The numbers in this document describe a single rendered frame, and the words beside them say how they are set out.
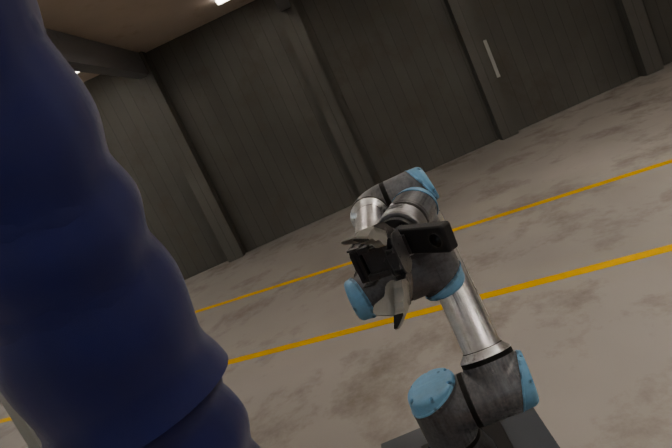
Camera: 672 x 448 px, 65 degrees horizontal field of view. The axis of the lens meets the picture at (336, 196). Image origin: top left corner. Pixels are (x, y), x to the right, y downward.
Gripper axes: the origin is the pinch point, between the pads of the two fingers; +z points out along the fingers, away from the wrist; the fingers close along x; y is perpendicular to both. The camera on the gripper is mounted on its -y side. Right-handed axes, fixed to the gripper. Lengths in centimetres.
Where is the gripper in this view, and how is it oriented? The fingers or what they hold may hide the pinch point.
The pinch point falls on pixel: (380, 284)
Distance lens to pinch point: 77.6
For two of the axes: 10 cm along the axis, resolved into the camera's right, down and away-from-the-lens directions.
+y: -8.5, 3.1, 4.3
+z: -3.3, 3.1, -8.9
